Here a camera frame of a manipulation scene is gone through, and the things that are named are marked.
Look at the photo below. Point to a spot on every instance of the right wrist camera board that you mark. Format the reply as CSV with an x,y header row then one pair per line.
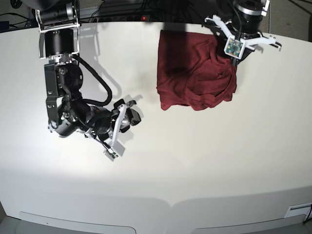
x,y
113,152

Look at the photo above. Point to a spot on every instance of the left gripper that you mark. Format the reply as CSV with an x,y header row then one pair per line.
x,y
250,38

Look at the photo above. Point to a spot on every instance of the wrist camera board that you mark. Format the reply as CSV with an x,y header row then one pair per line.
x,y
234,48
113,152

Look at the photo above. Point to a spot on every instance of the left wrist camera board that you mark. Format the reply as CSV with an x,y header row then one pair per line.
x,y
234,48

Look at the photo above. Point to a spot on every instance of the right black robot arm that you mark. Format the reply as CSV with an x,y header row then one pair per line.
x,y
68,111

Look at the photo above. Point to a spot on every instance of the black power strip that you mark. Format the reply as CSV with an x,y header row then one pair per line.
x,y
142,18

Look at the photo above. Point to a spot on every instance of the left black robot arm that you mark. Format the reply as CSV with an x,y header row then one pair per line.
x,y
249,13

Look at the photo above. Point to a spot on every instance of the red long-sleeve T-shirt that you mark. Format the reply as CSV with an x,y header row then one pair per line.
x,y
192,70

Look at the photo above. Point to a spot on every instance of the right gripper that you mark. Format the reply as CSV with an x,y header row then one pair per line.
x,y
98,122

